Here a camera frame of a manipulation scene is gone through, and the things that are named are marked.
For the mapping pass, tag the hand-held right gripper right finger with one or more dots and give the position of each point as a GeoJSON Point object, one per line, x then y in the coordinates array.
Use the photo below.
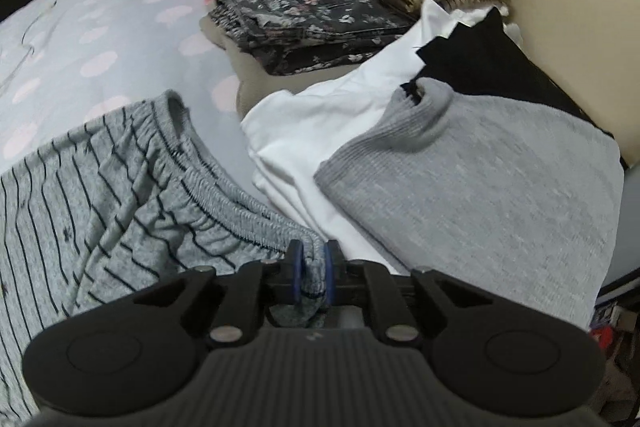
{"type": "Point", "coordinates": [329, 276]}

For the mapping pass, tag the black garment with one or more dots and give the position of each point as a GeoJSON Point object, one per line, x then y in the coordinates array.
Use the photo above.
{"type": "Point", "coordinates": [490, 62]}

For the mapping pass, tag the dark floral garment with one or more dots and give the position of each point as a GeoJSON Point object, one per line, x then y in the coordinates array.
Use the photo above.
{"type": "Point", "coordinates": [300, 7]}

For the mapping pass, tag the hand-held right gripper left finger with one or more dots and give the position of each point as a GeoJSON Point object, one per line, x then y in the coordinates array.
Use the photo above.
{"type": "Point", "coordinates": [297, 274]}

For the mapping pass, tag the red box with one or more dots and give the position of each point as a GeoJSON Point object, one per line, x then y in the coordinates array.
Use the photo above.
{"type": "Point", "coordinates": [604, 336]}

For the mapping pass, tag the taupe garment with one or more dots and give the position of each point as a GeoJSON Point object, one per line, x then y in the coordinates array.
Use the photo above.
{"type": "Point", "coordinates": [255, 77]}

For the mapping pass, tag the grey striped pants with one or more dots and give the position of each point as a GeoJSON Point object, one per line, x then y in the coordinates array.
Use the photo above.
{"type": "Point", "coordinates": [100, 207]}

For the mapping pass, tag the grey knit sweater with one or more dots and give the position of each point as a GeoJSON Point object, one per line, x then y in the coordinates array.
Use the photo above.
{"type": "Point", "coordinates": [475, 187]}

